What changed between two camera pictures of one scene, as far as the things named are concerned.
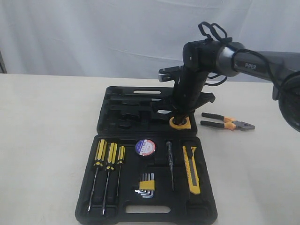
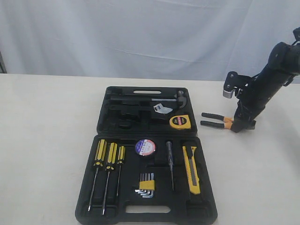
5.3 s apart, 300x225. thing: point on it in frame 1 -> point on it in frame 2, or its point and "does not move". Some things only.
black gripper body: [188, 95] -> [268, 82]
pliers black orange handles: [228, 123] does not move
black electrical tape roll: [145, 147] does not move
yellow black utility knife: [192, 170] does not move
